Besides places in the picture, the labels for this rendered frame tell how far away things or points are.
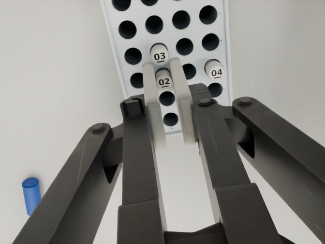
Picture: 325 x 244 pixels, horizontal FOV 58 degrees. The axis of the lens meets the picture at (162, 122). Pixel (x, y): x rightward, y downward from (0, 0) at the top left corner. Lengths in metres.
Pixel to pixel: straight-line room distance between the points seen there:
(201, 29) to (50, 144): 0.18
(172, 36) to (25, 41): 0.12
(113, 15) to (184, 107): 0.09
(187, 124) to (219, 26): 0.09
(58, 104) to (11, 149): 0.07
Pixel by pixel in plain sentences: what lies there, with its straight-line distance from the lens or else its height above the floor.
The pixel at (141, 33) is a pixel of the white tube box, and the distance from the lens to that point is 0.22.
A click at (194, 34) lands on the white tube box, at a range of 0.22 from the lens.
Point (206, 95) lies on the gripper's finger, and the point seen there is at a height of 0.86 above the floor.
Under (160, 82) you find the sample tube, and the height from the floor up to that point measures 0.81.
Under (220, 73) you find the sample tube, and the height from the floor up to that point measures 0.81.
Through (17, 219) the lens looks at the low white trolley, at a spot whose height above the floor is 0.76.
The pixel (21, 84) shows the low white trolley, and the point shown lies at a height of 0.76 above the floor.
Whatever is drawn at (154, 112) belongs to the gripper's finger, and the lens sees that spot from 0.15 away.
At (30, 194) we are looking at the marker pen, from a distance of 0.33.
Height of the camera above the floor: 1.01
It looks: 61 degrees down
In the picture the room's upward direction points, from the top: 172 degrees clockwise
